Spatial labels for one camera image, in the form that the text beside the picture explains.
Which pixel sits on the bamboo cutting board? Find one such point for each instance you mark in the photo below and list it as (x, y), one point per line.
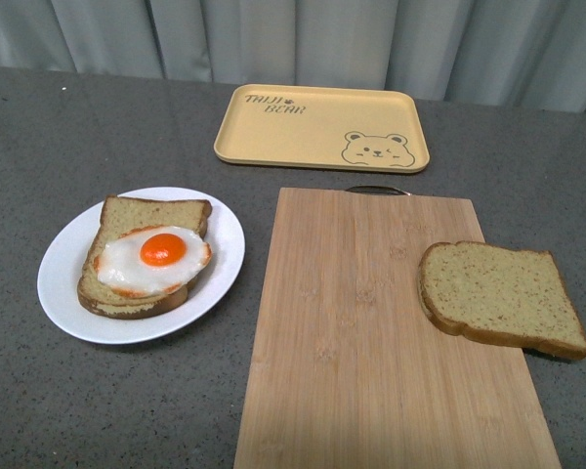
(348, 372)

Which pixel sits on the grey curtain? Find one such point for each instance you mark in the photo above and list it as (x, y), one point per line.
(502, 53)

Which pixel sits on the fried egg toy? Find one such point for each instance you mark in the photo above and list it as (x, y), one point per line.
(152, 260)

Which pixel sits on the bread slice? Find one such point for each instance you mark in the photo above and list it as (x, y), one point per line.
(499, 296)
(120, 216)

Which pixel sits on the metal cutting board handle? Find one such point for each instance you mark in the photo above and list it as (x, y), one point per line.
(377, 190)

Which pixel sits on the yellow bear tray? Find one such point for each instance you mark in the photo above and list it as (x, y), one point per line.
(323, 128)

